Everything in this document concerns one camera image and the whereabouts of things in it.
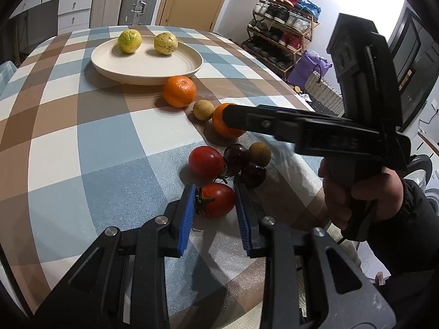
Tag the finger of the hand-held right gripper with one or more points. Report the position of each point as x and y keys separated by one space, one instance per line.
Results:
x=253 y=120

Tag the person's right hand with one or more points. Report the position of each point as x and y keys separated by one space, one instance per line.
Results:
x=387 y=192

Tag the person's right forearm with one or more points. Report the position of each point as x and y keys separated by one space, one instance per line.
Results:
x=411 y=243

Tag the smooth yellow-green guava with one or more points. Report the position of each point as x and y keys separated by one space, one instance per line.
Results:
x=129 y=41

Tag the red tomato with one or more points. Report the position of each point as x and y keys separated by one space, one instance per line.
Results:
x=217 y=200
x=205 y=162

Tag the orange mandarin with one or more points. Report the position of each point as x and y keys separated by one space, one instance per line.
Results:
x=221 y=125
x=179 y=91

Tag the white wicker basket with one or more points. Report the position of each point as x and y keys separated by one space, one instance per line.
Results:
x=325 y=94

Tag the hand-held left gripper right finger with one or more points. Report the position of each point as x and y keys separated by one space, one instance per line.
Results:
x=242 y=219

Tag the rough pale yellow guava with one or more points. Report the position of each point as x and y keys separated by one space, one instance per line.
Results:
x=165 y=43

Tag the dark purple plum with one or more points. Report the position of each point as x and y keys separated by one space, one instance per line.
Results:
x=253 y=175
x=236 y=156

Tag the purple bag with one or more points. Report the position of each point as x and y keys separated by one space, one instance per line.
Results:
x=308 y=67

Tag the white ribbed suitcase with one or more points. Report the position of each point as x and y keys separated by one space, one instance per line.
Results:
x=108 y=0

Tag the rows of shelved shoes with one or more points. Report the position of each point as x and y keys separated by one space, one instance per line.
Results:
x=284 y=15

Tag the wooden shoe rack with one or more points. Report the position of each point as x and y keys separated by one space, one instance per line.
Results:
x=307 y=37

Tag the small brown round fruit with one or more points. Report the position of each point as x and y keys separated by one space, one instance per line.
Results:
x=203 y=110
x=259 y=153

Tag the light blue checkered tablecloth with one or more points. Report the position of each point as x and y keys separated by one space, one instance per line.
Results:
x=5 y=78

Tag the white drawer cabinet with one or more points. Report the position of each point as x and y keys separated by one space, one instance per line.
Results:
x=73 y=8

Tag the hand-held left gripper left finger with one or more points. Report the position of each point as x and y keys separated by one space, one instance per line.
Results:
x=184 y=219

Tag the black television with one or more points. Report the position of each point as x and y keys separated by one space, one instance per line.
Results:
x=408 y=48

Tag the cream round plate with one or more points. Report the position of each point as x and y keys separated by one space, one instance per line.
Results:
x=144 y=67

